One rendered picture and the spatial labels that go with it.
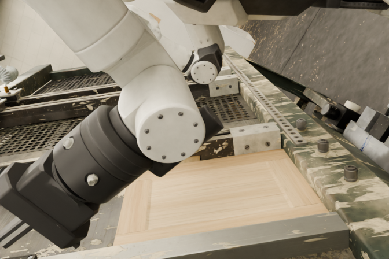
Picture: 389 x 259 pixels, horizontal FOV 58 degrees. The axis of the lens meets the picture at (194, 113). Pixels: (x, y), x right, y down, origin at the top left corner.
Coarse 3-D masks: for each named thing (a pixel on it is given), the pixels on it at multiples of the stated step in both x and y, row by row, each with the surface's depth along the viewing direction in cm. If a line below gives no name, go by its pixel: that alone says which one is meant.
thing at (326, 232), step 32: (256, 224) 61; (288, 224) 60; (320, 224) 59; (64, 256) 60; (96, 256) 59; (128, 256) 58; (160, 256) 57; (192, 256) 57; (224, 256) 57; (256, 256) 58; (288, 256) 58
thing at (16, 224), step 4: (12, 220) 42; (16, 220) 41; (20, 220) 40; (8, 224) 42; (12, 224) 41; (16, 224) 40; (20, 224) 40; (24, 224) 40; (4, 228) 42; (8, 228) 41; (12, 228) 40; (16, 228) 40; (20, 228) 40; (0, 232) 42; (4, 232) 41; (8, 232) 40; (12, 232) 40; (0, 236) 41; (4, 236) 41; (8, 236) 41; (0, 240) 41; (4, 240) 41; (0, 244) 41
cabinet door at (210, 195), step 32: (224, 160) 90; (256, 160) 88; (288, 160) 86; (128, 192) 82; (160, 192) 80; (192, 192) 78; (224, 192) 77; (256, 192) 75; (288, 192) 73; (128, 224) 70; (160, 224) 69; (192, 224) 67; (224, 224) 66
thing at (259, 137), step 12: (228, 132) 94; (240, 132) 92; (252, 132) 91; (264, 132) 90; (276, 132) 90; (204, 144) 90; (216, 144) 91; (228, 144) 91; (240, 144) 91; (252, 144) 91; (264, 144) 91; (276, 144) 92; (192, 156) 91; (204, 156) 91; (216, 156) 92; (228, 156) 92; (0, 168) 93
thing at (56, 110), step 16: (224, 80) 147; (96, 96) 149; (112, 96) 146; (208, 96) 149; (0, 112) 145; (16, 112) 145; (32, 112) 146; (48, 112) 146; (64, 112) 147; (80, 112) 147
